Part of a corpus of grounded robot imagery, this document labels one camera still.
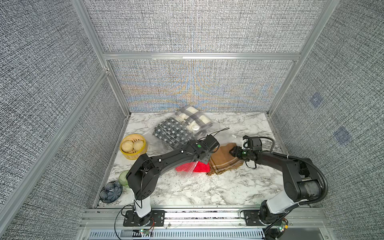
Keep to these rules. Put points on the clear plastic vacuum bag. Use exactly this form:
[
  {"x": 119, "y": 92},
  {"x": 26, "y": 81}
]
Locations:
[{"x": 158, "y": 147}]

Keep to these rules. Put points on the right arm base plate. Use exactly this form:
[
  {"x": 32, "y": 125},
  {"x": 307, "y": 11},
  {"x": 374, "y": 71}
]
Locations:
[{"x": 255, "y": 217}]

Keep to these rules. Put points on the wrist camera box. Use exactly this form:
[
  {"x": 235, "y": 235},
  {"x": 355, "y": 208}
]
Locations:
[
  {"x": 210, "y": 143},
  {"x": 252, "y": 143}
]

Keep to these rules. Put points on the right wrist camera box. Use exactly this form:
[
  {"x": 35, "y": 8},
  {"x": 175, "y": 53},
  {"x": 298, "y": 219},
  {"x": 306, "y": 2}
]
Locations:
[{"x": 252, "y": 143}]

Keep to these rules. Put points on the red knitted scarf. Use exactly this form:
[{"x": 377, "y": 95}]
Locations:
[{"x": 195, "y": 167}]

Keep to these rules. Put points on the brown fringed scarf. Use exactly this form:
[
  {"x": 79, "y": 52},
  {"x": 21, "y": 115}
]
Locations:
[{"x": 222, "y": 161}]

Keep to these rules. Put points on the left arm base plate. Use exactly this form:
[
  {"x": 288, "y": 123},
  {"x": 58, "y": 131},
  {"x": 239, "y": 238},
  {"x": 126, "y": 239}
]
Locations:
[{"x": 153, "y": 219}]

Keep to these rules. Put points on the cream grey plaid scarf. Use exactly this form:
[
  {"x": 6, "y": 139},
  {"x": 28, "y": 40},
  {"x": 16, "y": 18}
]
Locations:
[{"x": 190, "y": 116}]

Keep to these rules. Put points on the aluminium front rail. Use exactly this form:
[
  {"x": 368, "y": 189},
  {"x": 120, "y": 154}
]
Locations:
[{"x": 218, "y": 216}]

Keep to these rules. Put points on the yellow-rimmed bamboo steamer basket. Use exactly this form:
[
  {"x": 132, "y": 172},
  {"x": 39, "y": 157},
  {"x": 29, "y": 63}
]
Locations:
[{"x": 133, "y": 155}]

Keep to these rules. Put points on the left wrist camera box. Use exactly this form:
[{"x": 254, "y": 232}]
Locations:
[{"x": 210, "y": 143}]

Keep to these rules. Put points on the black white knitted scarf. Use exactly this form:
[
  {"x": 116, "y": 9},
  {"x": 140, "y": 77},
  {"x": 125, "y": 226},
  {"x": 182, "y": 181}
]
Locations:
[{"x": 173, "y": 133}]

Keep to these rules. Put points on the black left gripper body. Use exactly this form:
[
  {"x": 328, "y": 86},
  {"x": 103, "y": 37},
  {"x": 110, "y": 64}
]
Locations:
[{"x": 206, "y": 160}]

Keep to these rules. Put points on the white steamed bun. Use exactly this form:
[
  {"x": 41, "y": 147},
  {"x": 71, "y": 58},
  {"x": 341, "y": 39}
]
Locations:
[
  {"x": 138, "y": 145},
  {"x": 127, "y": 146}
]

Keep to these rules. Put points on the left white steamed bun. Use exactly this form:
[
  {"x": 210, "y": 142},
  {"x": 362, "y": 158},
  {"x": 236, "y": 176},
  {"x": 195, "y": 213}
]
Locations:
[{"x": 127, "y": 146}]

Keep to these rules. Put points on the green glass bowl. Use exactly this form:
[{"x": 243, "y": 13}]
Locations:
[{"x": 123, "y": 179}]

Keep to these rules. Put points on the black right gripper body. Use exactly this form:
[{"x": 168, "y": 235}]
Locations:
[{"x": 243, "y": 154}]

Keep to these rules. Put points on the white vacuum bag valve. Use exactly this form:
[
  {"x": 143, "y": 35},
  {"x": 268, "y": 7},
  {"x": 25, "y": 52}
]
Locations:
[{"x": 195, "y": 127}]

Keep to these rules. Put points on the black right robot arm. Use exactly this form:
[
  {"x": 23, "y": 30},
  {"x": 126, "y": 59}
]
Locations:
[{"x": 303, "y": 182}]

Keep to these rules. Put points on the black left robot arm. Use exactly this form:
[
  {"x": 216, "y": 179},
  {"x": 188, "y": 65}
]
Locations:
[{"x": 144, "y": 174}]

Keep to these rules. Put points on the right white steamed bun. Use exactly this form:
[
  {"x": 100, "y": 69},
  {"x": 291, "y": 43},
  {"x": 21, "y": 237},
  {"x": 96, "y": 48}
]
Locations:
[{"x": 138, "y": 145}]

